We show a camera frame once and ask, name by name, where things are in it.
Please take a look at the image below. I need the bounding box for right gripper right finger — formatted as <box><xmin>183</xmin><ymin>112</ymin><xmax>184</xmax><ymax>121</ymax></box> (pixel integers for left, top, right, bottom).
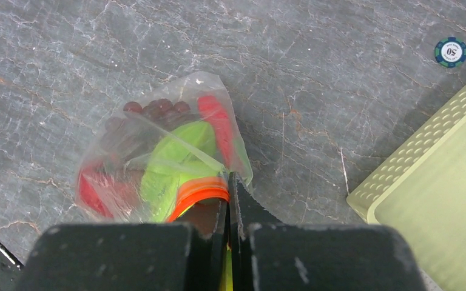
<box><xmin>228</xmin><ymin>172</ymin><xmax>425</xmax><ymax>290</ymax></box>

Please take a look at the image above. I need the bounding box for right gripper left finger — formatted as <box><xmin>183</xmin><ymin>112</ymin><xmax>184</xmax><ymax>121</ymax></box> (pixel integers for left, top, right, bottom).
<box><xmin>16</xmin><ymin>200</ymin><xmax>228</xmax><ymax>290</ymax></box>

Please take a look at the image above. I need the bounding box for red apple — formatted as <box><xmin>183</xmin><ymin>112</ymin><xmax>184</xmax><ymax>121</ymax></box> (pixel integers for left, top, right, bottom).
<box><xmin>76</xmin><ymin>166</ymin><xmax>139</xmax><ymax>219</ymax></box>

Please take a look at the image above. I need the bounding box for clear zip bag orange zipper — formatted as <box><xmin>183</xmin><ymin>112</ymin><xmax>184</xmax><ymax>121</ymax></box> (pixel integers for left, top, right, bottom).
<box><xmin>75</xmin><ymin>72</ymin><xmax>253</xmax><ymax>223</ymax></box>

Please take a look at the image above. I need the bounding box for light green fruit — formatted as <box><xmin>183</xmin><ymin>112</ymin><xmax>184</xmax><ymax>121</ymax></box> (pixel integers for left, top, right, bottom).
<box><xmin>140</xmin><ymin>121</ymin><xmax>225</xmax><ymax>222</ymax></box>

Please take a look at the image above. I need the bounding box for purple grape bunch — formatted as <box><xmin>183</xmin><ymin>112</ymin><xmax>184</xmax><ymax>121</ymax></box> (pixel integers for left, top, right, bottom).
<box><xmin>99</xmin><ymin>98</ymin><xmax>200</xmax><ymax>161</ymax></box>

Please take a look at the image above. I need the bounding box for red chili pepper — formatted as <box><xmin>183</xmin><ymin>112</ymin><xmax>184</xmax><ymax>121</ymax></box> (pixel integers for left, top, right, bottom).
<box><xmin>197</xmin><ymin>95</ymin><xmax>235</xmax><ymax>168</ymax></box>

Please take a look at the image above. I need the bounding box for green plastic basket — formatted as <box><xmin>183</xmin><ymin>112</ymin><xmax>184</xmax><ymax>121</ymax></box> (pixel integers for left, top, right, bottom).
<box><xmin>346</xmin><ymin>85</ymin><xmax>466</xmax><ymax>290</ymax></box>

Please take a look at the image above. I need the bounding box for small round badge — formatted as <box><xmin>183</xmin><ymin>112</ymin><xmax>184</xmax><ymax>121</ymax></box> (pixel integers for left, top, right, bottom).
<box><xmin>434</xmin><ymin>37</ymin><xmax>466</xmax><ymax>68</ymax></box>

